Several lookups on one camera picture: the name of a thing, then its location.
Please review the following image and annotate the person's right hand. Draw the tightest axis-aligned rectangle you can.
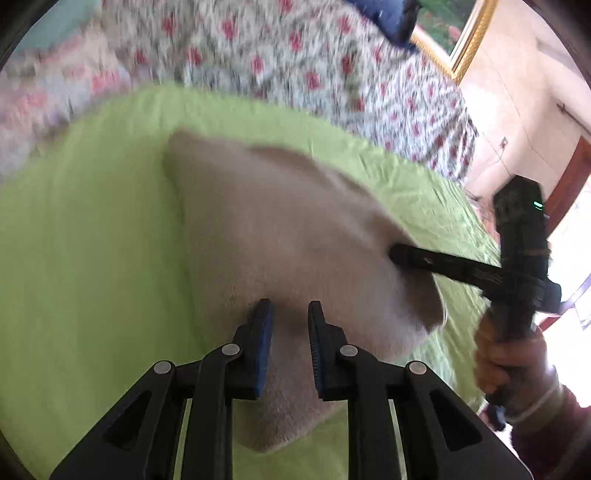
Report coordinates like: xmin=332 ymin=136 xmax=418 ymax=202
xmin=475 ymin=311 xmax=562 ymax=424

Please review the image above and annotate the lime green bed sheet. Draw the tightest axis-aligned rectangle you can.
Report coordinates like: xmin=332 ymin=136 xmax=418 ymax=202
xmin=1 ymin=85 xmax=499 ymax=479

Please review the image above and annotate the beige knitted sweater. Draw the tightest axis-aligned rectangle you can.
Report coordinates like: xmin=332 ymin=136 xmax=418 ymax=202
xmin=164 ymin=131 xmax=447 ymax=453

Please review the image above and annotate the brown wooden door frame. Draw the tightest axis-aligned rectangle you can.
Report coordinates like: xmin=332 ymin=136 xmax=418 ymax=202
xmin=545 ymin=137 xmax=591 ymax=235

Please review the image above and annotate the dark red right sleeve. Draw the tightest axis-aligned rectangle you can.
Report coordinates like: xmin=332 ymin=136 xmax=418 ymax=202
xmin=511 ymin=386 xmax=590 ymax=479

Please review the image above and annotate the red floral white quilt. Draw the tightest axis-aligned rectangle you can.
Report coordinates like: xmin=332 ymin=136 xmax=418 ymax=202
xmin=1 ymin=1 xmax=478 ymax=183

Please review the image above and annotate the gold framed painting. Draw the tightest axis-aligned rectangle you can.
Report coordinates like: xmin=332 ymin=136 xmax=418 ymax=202
xmin=412 ymin=0 xmax=498 ymax=84

